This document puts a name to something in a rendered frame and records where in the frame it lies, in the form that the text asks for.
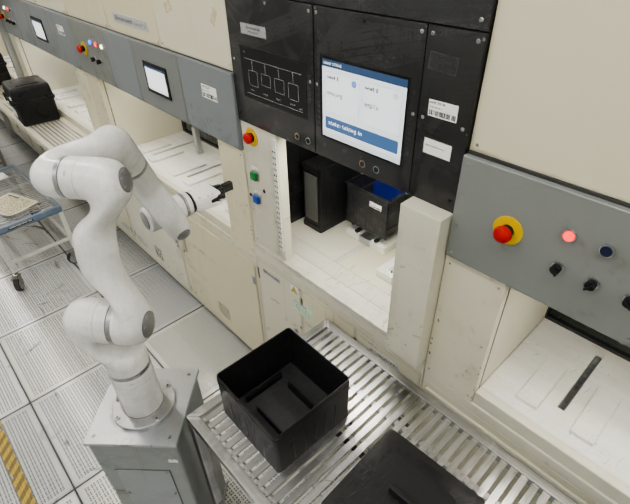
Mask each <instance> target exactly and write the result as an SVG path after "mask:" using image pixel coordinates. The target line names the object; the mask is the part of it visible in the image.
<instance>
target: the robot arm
mask: <svg viewBox="0 0 630 504"><path fill-rule="evenodd" d="M29 177H30V181H31V184H32V186H33V187H34V188H35V189H36V190H37V191H38V192H39V193H41V194H43V195H45V196H47V197H51V198H59V199H78V200H86V201H87V202H88V203H89V205H90V212H89V213H88V215H87V216H86V217H85V218H83V219H82V220H81V221H80V222H79V223H78V224H77V226H76V227H75V229H74V231H73V234H72V242H73V247H74V252H75V256H76V260H77V263H78V266H79V269H80V271H81V273H82V275H83V277H84V278H85V279H86V281H87V282H88V283H89V284H90V285H91V286H92V287H93V288H94V289H96V290H97V291H98V292H99V293H100V294H101V295H102V296H103V297H104V298H96V297H87V298H80V299H77V300H75V301H73V302H72V303H71V304H70V305H69V306H68V307H67V308H66V310H65V312H64V314H63V319H62V324H63V329H64V332H65V334H66V336H67V337H68V339H69V340H70V341H71V342H72V343H73V344H74V345H75V346H76V347H77V348H78V349H80V350H81V351H82V352H84V353H85V354H87V355H88V356H90V357H91V358H93V359H95V360H96V361H98V362H100V363H101V364H102V365H103V366H104V367H105V370H106V372H107V374H108V376H109V378H110V381H111V383H112V385H113V387H114V390H115V392H116V398H115V400H114V402H113V405H112V416H113V419H114V421H115V422H116V424H117V425H118V426H119V427H121V428H123V429H125V430H129V431H141V430H145V429H148V428H151V427H153V426H155V425H157V424H158V423H160V422H161V421H162V420H164V419H165V418H166V417H167V416H168V414H169V413H170V412H171V410H172V408H173V406H174V403H175V391H174V389H173V387H172V385H171V384H170V383H169V382H168V381H167V380H165V379H162V378H158V377H157V376H156V373H155V370H154V367H153V364H152V361H151V359H150V356H149V353H148V350H147V348H146V346H145V345H144V342H145V341H147V340H148V339H149V338H150V336H151V335H152V333H153V331H154V327H155V317H154V312H153V310H152V307H151V306H150V304H149V302H148V301H147V299H146V298H145V296H144V295H143V294H142V292H141V291H140V290H139V288H138V287H137V286H136V285H135V283H134V282H133V281H132V280H131V278H130V277H129V275H128V273H127V271H126V269H125V267H124V265H123V262H122V259H121V255H120V250H119V245H118V239H117V232H116V226H117V221H118V218H119V216H120V214H121V212H122V210H123V209H124V207H125V206H126V205H127V203H128V202H129V200H130V198H131V196H132V194H133V195H134V196H135V197H136V198H137V200H138V201H139V202H140V203H141V204H142V206H143V208H141V209H140V216H141V219H142V222H143V224H144V225H145V227H146V228H147V229H148V230H149V231H150V232H155V231H157V230H159V229H163V230H164V231H165V232H166V233H167V234H168V235H169V236H170V237H171V238H172V239H174V240H178V241H181V240H184V239H186V238H187V237H188V236H189V235H190V233H191V225H190V222H189V221H188V219H187V217H189V216H191V215H193V214H194V213H195V212H196V211H197V212H199V211H203V210H207V209H210V208H213V207H215V206H218V205H220V204H222V201H221V200H220V199H224V198H226V195H225V193H226V192H228V191H231V190H233V183H232V182H231V181H230V180H229V181H226V182H224V183H221V185H220V184H217V185H210V184H207V183H204V184H201V185H199V186H196V187H194V188H192V189H190V190H188V191H187V192H179V193H178V194H175V195H173V196H171V194H170V193H169V192H168V190H167V189H166V188H165V187H164V185H163V184H162V183H161V181H160V180H159V178H158V177H157V175H156V174H155V172H154V171H153V169H152V168H151V166H150V165H149V163H148V162H147V160H146V159H145V157H144V156H143V154H142V153H141V151H140V150H139V148H138V147H137V145H136V144H135V142H134V141H133V139H132V138H131V137H130V135H129V134H128V133H127V132H126V131H125V130H123V129H122V128H120V127H118V126H115V125H104V126H101V127H99V128H98V129H96V130H95V131H93V132H92V133H90V134H89V135H87V136H85V137H82V138H80V139H77V140H74V141H71V142H67V143H64V144H61V145H59V146H56V147H54V148H51V149H50V150H48V151H46V152H45V153H43V154H42V155H40V156H39V157H38V158H37V159H36V160H35V161H34V163H33V164H32V166H31V168H30V172H29Z"/></svg>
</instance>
